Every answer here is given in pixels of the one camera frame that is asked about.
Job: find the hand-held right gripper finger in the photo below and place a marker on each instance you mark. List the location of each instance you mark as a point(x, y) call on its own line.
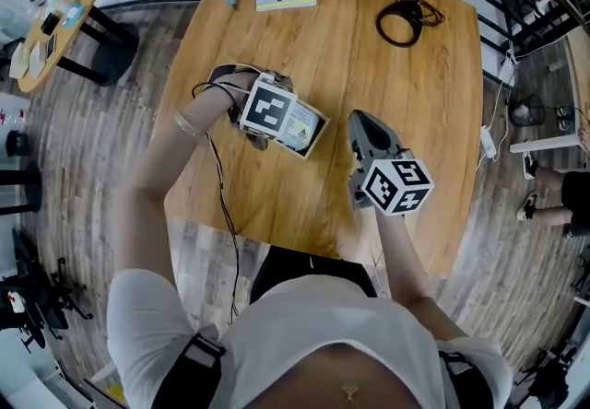
point(378, 135)
point(358, 135)

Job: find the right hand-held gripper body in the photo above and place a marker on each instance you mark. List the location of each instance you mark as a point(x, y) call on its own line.
point(396, 186)

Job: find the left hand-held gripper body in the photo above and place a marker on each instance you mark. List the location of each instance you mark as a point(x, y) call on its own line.
point(269, 108)

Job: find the cardboard box with label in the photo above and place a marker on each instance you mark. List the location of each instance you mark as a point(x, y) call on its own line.
point(318, 137)

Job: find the person's right forearm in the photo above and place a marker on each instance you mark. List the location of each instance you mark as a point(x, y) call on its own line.
point(405, 255)

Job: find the black rectangular block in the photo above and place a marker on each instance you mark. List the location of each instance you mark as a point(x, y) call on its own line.
point(50, 22)

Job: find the wooden table white legs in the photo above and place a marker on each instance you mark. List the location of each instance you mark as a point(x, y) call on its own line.
point(322, 52)

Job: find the white power strip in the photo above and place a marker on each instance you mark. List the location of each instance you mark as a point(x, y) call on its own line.
point(487, 141)

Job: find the person's black trousers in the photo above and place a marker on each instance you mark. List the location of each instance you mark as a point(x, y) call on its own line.
point(299, 269)

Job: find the white plug adapter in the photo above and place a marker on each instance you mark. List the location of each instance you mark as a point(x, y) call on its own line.
point(506, 71)

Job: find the person's white shirt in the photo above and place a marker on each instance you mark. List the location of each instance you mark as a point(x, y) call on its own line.
point(322, 319)

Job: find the black white sneakers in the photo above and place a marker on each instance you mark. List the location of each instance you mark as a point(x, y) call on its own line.
point(565, 118)

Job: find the person's bare belly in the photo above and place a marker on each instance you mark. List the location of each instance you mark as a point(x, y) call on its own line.
point(345, 375)

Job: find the round wooden table black legs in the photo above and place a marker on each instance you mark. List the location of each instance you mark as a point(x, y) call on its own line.
point(78, 43)

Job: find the wooden desk white legs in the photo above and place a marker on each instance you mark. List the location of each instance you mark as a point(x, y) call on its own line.
point(578, 75)

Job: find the light blue cloth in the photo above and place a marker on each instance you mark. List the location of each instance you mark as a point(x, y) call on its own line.
point(74, 15)

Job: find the dark smartphone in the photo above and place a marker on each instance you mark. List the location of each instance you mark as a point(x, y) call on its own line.
point(51, 45)

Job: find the white red small object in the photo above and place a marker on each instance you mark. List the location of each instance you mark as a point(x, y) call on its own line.
point(16, 301)

